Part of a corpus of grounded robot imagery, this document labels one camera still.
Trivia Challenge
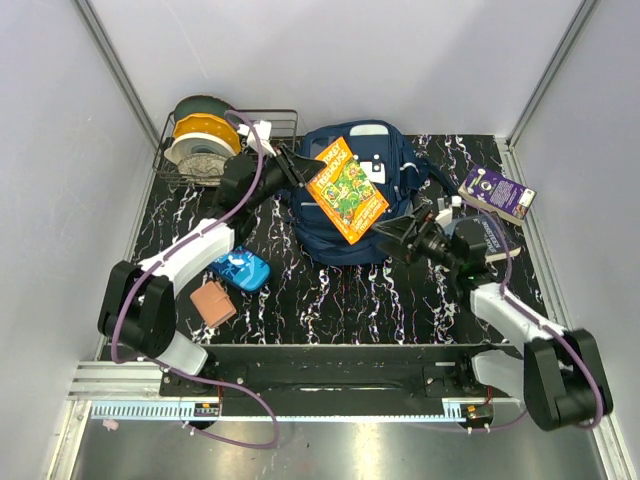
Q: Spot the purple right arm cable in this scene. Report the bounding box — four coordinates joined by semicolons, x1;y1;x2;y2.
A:
469;209;606;432

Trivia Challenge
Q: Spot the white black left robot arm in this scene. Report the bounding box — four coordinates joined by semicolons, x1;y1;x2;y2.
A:
98;144;325;396

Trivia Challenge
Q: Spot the dark wire dish rack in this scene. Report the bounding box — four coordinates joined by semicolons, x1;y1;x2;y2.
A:
153;109;299;187

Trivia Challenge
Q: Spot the dark blue paperback book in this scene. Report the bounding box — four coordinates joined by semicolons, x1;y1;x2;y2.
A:
460;213;522;263

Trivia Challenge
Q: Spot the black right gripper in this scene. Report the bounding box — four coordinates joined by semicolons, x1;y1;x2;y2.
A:
372;202;461;273

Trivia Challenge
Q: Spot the navy blue student backpack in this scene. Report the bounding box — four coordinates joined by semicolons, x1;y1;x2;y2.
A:
288;120;456;266

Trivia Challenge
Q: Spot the small pink eraser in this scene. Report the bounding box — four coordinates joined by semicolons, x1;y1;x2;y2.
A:
102;419;119;431

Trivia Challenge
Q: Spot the orange treehouse book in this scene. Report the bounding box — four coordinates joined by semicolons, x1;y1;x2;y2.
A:
306;137;389;245

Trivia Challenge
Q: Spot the yellow plate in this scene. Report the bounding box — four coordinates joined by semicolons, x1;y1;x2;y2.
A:
173;113;241;153

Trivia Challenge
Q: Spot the purple paperback book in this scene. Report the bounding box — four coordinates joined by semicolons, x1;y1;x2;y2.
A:
458;165;537;226

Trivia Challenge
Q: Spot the blue patterned pencil case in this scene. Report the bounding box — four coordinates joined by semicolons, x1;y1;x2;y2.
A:
208;246;271;293

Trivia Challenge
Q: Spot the dark green plate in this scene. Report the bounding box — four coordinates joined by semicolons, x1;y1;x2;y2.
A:
174;95;234;122

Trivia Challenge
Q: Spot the speckled grey plate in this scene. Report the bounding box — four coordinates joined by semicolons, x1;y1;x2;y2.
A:
177;153;226;187

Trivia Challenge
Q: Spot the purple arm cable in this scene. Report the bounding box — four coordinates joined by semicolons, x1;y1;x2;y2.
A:
469;209;606;432
110;109;280;449

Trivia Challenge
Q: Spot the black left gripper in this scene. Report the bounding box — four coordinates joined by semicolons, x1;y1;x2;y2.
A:
245;143;326;211

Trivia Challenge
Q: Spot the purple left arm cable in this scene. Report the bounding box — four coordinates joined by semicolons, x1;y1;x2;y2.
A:
110;109;280;449

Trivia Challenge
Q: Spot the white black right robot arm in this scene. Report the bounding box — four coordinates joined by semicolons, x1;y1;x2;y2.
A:
288;180;613;431

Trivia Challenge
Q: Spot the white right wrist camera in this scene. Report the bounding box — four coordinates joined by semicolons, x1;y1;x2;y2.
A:
436;195;462;228

